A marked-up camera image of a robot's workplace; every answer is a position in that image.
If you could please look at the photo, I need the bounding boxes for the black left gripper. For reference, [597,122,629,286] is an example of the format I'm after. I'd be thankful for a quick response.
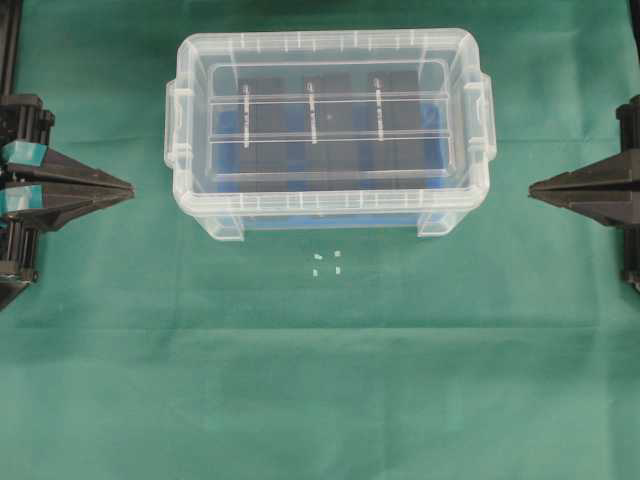
[0,93,135,286]

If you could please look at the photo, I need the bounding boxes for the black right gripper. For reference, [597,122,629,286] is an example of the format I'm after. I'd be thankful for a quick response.
[528,94,640,294]

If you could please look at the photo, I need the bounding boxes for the clear plastic box lid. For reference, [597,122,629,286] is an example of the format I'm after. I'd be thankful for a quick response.
[165,28,497,216]

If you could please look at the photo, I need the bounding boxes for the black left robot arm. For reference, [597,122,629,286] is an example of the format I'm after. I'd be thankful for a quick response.
[1,1,134,304]

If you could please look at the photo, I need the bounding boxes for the clear plastic storage box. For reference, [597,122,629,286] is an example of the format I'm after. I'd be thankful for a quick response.
[172,69,494,243]

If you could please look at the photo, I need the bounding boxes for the blue cloth inside box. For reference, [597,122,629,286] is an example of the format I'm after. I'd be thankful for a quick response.
[193,98,451,230]

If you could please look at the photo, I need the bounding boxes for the green table cloth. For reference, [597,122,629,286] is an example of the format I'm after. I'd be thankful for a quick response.
[1,1,639,479]

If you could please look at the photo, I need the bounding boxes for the black camera box left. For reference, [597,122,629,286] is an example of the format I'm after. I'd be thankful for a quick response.
[233,76,290,192]

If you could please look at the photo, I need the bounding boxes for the black camera box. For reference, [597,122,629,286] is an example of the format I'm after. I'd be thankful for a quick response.
[301,73,358,191]
[368,70,426,189]
[233,76,290,192]

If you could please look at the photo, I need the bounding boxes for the black camera box right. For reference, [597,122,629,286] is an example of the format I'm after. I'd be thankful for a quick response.
[368,70,426,189]

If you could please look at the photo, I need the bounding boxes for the black camera box middle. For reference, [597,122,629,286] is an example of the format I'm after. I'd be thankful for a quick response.
[301,73,358,191]

